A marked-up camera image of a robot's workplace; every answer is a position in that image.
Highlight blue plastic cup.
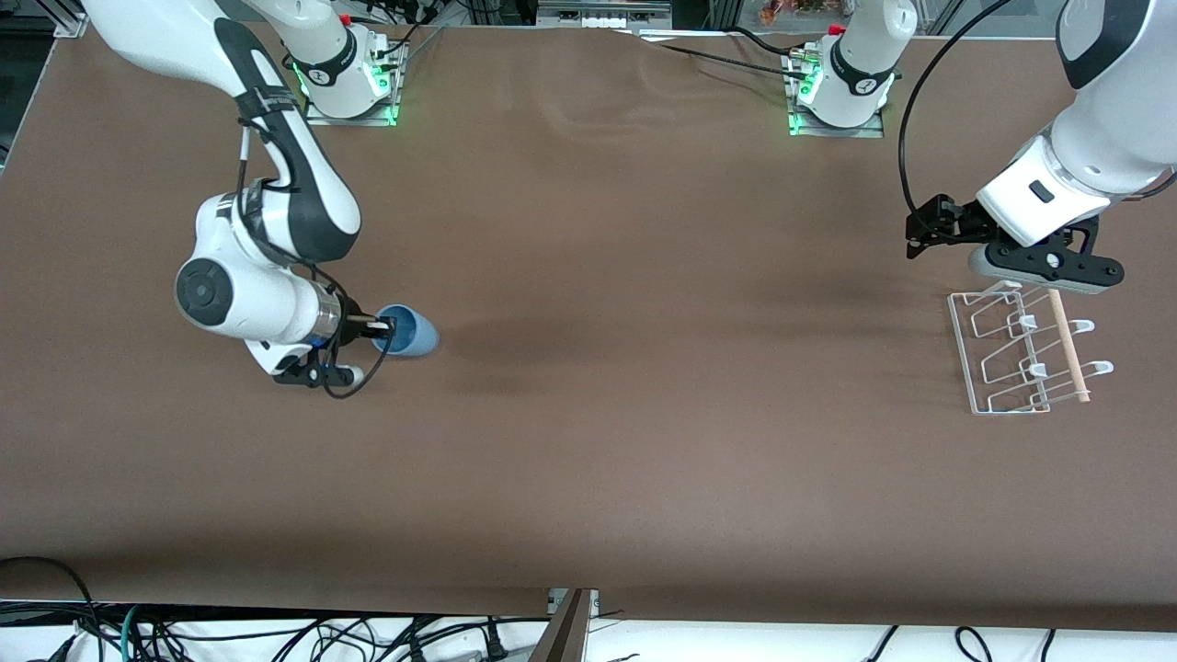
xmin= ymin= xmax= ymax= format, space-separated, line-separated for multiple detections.
xmin=372 ymin=305 xmax=440 ymax=359

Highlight white wire rack wooden bar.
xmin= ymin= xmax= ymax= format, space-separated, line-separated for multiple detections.
xmin=947 ymin=283 xmax=1115 ymax=417

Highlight dark angled post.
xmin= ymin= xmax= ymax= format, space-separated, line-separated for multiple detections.
xmin=529 ymin=588 xmax=595 ymax=662

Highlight black tangled floor cables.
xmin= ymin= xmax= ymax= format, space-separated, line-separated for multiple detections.
xmin=147 ymin=611 xmax=516 ymax=662

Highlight orange patterned object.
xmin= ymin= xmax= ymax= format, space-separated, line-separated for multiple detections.
xmin=759 ymin=0 xmax=834 ymax=25

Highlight brown table cover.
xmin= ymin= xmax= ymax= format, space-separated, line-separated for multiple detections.
xmin=0 ymin=20 xmax=1177 ymax=633

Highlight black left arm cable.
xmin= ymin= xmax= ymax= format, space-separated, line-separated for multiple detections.
xmin=897 ymin=0 xmax=1023 ymax=218

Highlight teal floor cable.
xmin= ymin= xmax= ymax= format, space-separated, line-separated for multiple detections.
xmin=118 ymin=602 xmax=150 ymax=662

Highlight long black table cable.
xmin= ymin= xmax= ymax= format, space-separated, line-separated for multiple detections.
xmin=636 ymin=31 xmax=812 ymax=80

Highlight grey metal power box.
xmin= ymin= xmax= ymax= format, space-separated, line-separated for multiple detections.
xmin=536 ymin=0 xmax=673 ymax=29

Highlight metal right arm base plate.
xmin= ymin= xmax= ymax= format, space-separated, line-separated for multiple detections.
xmin=303 ymin=41 xmax=400 ymax=128

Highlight thick black floor cable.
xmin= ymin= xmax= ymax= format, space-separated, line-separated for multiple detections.
xmin=0 ymin=555 xmax=104 ymax=662

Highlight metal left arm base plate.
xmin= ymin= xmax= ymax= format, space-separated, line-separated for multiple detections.
xmin=788 ymin=51 xmax=886 ymax=140

